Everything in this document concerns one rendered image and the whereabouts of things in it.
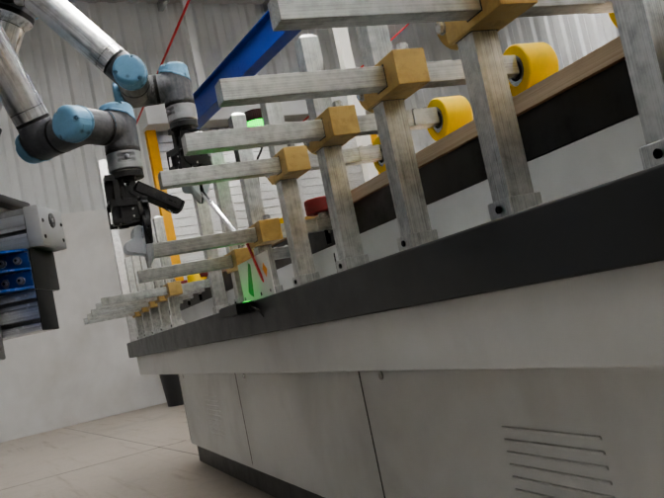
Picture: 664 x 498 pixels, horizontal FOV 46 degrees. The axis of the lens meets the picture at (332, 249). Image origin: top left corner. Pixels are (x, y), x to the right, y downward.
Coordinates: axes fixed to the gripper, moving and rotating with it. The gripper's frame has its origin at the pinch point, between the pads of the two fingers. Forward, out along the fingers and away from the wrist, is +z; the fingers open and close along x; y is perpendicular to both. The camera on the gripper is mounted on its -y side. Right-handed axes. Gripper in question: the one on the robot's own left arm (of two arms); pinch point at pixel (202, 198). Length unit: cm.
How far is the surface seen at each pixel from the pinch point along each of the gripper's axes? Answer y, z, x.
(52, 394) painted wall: 715, 69, -238
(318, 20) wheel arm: -108, 4, 55
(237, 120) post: -18.4, -14.5, -1.4
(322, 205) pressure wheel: -29.3, 9.3, -12.8
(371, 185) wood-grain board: -46.7, 8.9, -11.9
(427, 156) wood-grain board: -71, 9, -3
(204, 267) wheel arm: 4.5, 16.9, 0.3
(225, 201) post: 4.8, 0.2, -10.3
